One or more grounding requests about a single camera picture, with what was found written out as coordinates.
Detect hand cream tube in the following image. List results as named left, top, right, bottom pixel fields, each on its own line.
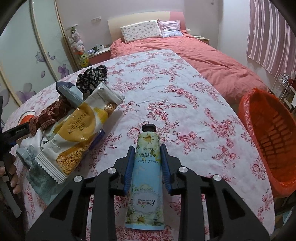
left=125, top=123, right=165, bottom=231

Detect person's left hand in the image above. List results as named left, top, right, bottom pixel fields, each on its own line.
left=0, top=153, right=21, bottom=195

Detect orange white round object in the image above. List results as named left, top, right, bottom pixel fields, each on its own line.
left=18, top=110, right=36, bottom=125

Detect red brown plaid cloth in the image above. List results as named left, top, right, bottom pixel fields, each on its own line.
left=29, top=99, right=72, bottom=135

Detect yellow white snack bag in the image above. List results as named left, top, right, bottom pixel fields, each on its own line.
left=35, top=82, right=125, bottom=184

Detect grey blue snack packet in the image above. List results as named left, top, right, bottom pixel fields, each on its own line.
left=56, top=81, right=83, bottom=108

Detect floral wardrobe sliding doors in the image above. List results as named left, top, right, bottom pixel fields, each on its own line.
left=1, top=1, right=76, bottom=120

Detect floral pink tablecloth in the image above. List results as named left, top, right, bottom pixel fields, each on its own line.
left=2, top=49, right=275, bottom=241

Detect black white patterned scrunchie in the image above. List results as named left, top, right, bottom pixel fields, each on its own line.
left=76, top=65, right=107, bottom=99

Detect orange laundry basket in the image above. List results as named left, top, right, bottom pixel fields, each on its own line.
left=238, top=88, right=295, bottom=198

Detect plush toy hanging stack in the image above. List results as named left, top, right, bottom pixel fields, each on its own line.
left=66, top=24, right=89, bottom=69

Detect pink bedside table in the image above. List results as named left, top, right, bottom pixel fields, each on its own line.
left=89, top=47, right=111, bottom=65

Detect white mug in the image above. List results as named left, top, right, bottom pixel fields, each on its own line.
left=96, top=44, right=104, bottom=52

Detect salmon pink duvet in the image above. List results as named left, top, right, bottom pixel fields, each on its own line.
left=110, top=33, right=267, bottom=104

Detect beige pink headboard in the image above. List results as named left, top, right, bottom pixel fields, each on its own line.
left=108, top=11, right=186, bottom=42

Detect floral white pillow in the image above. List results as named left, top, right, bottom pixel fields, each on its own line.
left=120, top=20, right=162, bottom=43

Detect pink striped pillow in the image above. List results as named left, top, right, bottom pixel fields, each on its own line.
left=158, top=20, right=183, bottom=38

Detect right bedside table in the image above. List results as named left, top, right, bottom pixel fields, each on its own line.
left=193, top=35, right=210, bottom=45

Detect pink striped curtain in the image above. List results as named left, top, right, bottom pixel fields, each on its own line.
left=246, top=1, right=295, bottom=77

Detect wall power outlet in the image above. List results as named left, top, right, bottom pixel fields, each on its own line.
left=91, top=16, right=101, bottom=23

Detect white wire rack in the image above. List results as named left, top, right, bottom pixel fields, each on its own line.
left=270, top=71, right=295, bottom=113

